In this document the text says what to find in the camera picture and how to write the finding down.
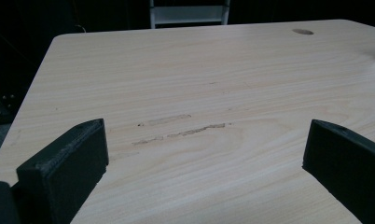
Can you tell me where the white metal stand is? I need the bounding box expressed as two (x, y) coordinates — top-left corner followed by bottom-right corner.
(149, 0), (232, 30)

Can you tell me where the black stand base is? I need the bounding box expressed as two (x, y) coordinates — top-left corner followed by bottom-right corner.
(0, 91), (18, 126)

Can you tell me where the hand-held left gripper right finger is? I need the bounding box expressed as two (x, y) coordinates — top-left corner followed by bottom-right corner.
(301, 119), (375, 224)

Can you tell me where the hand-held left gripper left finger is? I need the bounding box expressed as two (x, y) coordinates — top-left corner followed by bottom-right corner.
(16, 118), (110, 224)

